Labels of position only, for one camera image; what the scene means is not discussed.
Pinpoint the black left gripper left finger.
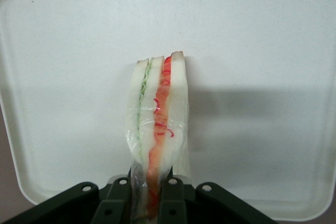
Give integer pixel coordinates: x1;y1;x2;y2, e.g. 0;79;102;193
0;176;132;224

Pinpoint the cream rectangular tray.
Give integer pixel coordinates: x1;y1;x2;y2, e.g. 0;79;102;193
0;0;336;222

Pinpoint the triangle sandwich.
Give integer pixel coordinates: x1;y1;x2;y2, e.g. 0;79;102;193
124;50;197;224

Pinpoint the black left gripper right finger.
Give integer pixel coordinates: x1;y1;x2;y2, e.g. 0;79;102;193
159;176;280;224

